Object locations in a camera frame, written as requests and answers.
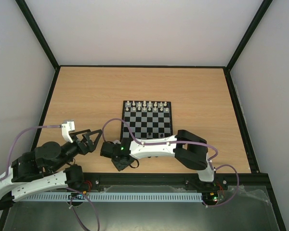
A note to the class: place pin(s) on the black frame post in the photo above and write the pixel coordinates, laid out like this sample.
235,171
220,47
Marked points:
264,6
37,32

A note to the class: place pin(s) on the black frame post left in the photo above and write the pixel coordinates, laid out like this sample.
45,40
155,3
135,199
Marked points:
37,32

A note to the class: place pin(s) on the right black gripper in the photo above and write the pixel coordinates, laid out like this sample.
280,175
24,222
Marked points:
121,162

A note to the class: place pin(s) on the grey slotted cable duct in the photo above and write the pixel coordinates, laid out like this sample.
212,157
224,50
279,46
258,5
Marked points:
120,197

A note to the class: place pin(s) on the black and grey chessboard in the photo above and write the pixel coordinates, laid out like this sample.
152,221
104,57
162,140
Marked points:
140,123

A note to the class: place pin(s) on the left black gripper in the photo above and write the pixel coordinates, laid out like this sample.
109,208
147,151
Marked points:
91,145

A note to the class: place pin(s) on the controller board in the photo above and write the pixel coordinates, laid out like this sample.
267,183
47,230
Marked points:
215,196
75,196

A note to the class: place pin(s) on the black frame post right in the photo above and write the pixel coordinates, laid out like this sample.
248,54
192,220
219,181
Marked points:
264,6

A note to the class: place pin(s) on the left controller board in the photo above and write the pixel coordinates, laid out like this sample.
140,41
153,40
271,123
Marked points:
75,196

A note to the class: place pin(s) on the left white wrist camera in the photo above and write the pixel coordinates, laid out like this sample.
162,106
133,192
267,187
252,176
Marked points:
66,127

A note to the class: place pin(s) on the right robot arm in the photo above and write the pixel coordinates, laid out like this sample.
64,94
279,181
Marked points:
187,148

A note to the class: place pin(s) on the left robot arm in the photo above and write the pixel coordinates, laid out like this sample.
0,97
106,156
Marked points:
48,167

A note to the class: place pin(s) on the right controller board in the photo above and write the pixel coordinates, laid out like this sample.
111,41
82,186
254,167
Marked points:
215,196

